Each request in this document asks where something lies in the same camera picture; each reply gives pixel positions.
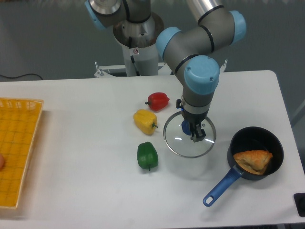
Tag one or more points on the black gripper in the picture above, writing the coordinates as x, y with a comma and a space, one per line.
194, 111

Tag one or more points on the glass lid blue knob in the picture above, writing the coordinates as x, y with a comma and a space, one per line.
178, 138

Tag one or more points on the dark pot blue handle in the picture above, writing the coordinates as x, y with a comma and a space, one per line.
249, 138

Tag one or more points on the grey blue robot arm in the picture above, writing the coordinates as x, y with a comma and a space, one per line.
201, 74

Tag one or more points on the red bell pepper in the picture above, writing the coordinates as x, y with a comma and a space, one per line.
157, 101

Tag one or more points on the yellow bell pepper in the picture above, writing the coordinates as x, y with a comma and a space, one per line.
146, 121

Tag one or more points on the green bell pepper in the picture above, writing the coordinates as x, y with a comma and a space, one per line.
147, 156

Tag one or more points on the golden pastry turnover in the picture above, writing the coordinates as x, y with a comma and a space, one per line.
253, 161

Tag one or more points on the black box table corner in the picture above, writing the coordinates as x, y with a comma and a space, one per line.
299, 199

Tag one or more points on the yellow woven basket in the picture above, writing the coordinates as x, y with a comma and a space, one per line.
19, 120

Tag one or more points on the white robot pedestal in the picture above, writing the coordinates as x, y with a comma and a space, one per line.
144, 39

